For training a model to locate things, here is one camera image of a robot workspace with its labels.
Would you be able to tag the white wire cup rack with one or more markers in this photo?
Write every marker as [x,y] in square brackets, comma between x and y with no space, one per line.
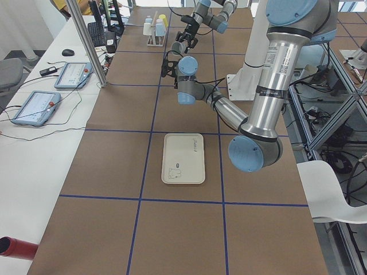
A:
[153,40]

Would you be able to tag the grey office chair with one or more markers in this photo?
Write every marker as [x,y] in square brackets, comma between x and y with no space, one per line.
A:
[11,73]

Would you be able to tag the cream plastic tray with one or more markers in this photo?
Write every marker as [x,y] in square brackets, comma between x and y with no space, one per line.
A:
[183,159]

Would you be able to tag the aluminium frame post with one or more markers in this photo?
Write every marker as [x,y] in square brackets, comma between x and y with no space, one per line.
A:
[81,28]

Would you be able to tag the yellow plastic cup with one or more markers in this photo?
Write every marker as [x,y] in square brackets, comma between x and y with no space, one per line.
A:
[163,18]

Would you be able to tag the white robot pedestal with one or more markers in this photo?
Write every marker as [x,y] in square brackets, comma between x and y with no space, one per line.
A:
[242,85]

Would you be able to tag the black keyboard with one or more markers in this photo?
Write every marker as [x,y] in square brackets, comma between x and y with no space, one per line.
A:
[96,32]

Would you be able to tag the near teach pendant tablet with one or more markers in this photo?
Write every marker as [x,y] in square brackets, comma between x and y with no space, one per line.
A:
[37,109]

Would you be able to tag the white chair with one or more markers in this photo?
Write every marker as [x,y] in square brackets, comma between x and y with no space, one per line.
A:
[324,195]

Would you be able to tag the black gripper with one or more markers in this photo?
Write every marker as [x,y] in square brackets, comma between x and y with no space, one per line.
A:
[176,81]
[189,30]

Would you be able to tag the black computer mouse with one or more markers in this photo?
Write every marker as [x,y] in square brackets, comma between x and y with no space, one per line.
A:
[68,52]

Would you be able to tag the red cylinder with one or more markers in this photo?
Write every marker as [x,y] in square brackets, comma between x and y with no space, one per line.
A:
[15,248]

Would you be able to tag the grey plastic cup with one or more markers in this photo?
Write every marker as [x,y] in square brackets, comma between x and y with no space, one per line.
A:
[178,48]

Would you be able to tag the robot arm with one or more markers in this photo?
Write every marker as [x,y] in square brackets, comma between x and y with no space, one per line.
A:
[217,22]
[292,25]

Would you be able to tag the pale cream plastic cup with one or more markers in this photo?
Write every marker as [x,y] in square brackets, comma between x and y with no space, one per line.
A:
[147,29]

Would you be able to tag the far teach pendant tablet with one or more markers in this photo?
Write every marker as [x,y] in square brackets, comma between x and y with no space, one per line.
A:
[74,75]

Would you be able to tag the teach pendant tablet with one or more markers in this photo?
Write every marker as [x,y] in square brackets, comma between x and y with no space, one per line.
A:
[74,75]
[37,109]

